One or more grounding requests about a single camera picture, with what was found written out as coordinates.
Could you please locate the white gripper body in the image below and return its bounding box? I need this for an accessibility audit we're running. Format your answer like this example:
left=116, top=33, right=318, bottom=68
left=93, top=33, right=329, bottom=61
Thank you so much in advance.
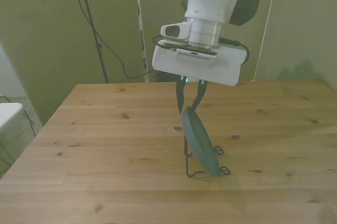
left=152, top=45, right=249, bottom=87

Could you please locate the blue-grey round plate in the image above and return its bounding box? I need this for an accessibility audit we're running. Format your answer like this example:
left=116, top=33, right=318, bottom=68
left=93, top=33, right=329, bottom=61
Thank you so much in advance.
left=182, top=105, right=221, bottom=178

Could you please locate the black tripod camera cable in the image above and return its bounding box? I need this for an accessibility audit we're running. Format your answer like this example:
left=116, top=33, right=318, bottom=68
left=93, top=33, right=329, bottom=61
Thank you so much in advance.
left=67, top=0, right=158, bottom=80

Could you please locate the white plastic furniture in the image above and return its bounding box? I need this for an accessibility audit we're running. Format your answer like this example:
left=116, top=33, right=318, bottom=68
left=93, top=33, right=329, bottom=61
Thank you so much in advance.
left=0, top=102, right=24, bottom=133

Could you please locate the black wire plate stand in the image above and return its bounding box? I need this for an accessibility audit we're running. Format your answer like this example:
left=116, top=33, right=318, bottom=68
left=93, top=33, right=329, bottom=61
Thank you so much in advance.
left=183, top=134, right=232, bottom=179

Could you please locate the black tripod camera stand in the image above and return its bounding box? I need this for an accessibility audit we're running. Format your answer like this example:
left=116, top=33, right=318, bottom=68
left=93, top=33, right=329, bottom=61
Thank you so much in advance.
left=67, top=0, right=110, bottom=84

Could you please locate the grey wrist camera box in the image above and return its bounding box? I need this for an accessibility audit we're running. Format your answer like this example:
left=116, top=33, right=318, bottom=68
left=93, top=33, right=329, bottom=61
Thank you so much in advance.
left=161, top=42, right=230, bottom=68

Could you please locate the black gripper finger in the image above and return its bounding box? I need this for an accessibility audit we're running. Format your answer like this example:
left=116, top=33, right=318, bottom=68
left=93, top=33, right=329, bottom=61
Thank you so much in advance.
left=175, top=75, right=188, bottom=115
left=190, top=79, right=209, bottom=113

